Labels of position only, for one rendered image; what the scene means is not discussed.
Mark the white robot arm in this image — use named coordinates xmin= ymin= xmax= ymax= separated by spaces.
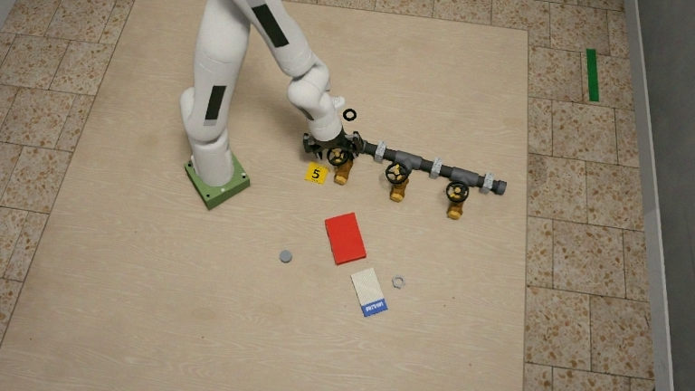
xmin=179 ymin=0 xmax=346 ymax=186

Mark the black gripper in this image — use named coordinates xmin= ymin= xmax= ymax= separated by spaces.
xmin=303 ymin=126 xmax=364 ymax=160

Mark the small grey hex nut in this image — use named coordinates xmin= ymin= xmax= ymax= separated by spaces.
xmin=392 ymin=274 xmax=405 ymax=289

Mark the grey round disc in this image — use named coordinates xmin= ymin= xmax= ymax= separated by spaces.
xmin=280 ymin=250 xmax=292 ymax=263

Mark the red flat rectangular block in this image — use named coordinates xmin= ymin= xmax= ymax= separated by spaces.
xmin=325 ymin=213 xmax=367 ymax=265

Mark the grey pipe manifold with three valves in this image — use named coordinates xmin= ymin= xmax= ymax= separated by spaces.
xmin=327 ymin=140 xmax=507 ymax=219

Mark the black rubber ring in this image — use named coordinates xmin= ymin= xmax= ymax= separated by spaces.
xmin=343 ymin=109 xmax=357 ymax=121

